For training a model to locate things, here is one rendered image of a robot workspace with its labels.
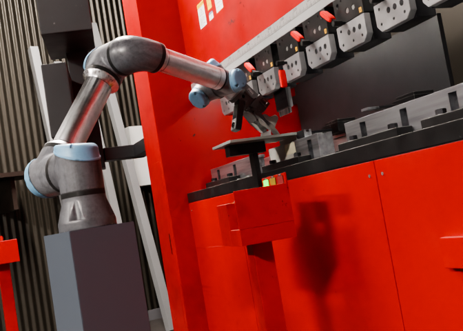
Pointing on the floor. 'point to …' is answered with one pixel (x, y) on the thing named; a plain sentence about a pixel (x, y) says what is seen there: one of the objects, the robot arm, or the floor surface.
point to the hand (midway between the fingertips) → (271, 135)
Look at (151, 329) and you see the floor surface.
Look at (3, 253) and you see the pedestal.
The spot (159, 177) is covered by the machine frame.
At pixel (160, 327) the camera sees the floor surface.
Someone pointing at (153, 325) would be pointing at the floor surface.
